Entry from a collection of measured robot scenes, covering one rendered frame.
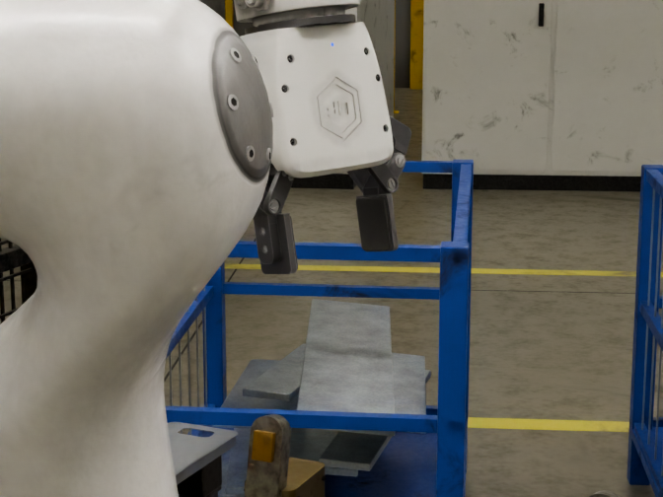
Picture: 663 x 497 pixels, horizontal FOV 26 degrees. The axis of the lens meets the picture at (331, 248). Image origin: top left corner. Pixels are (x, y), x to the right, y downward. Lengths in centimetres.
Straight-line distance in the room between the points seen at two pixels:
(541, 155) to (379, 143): 814
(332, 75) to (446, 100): 809
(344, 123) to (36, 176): 46
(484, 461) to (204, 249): 399
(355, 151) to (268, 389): 260
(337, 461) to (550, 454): 131
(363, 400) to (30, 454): 286
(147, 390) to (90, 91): 15
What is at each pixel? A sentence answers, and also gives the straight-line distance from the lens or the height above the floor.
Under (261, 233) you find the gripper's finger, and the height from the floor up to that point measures 140.
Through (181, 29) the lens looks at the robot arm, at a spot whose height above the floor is 156.
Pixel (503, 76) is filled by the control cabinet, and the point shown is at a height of 72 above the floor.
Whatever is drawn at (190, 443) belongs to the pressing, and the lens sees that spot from 174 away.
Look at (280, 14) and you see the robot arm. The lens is 95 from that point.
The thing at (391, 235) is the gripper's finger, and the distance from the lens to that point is 100.
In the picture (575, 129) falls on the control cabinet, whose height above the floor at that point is 39.
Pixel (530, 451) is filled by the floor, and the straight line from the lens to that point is 461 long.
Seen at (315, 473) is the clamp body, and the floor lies 104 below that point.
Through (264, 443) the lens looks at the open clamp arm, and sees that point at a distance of 146.
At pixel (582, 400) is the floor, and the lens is 511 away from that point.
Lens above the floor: 160
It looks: 12 degrees down
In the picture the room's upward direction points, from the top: straight up
